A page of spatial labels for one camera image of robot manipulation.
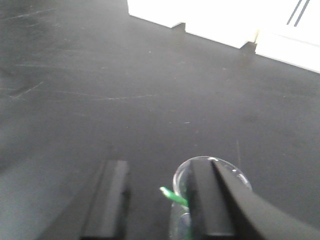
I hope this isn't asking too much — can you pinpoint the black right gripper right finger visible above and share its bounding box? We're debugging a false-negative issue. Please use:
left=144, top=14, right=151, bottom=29
left=186, top=159, right=320, bottom=240

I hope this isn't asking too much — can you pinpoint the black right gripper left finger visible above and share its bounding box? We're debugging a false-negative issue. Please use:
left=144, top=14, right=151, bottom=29
left=81, top=160, right=131, bottom=240

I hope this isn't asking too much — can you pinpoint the green plastic spoon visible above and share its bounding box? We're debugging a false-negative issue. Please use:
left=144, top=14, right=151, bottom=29
left=159, top=186, right=189, bottom=208

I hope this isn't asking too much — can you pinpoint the right front glass beaker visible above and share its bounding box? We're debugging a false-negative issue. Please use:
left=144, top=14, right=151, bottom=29
left=164, top=156, right=252, bottom=240

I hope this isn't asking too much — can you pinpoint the right white plastic bin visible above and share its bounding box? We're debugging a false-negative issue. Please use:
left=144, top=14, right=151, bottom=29
left=255, top=0, right=320, bottom=73

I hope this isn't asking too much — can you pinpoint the white plastic bin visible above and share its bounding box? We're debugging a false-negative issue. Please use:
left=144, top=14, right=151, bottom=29
left=255, top=0, right=320, bottom=73
left=185, top=0, right=258, bottom=49
left=127, top=0, right=185, bottom=28

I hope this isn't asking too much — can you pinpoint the middle white plastic bin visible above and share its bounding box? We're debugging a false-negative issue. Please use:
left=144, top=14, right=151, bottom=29
left=185, top=0, right=258, bottom=49

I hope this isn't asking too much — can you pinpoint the left white plastic bin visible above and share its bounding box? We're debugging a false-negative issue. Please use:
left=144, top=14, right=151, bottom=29
left=127, top=0, right=185, bottom=28

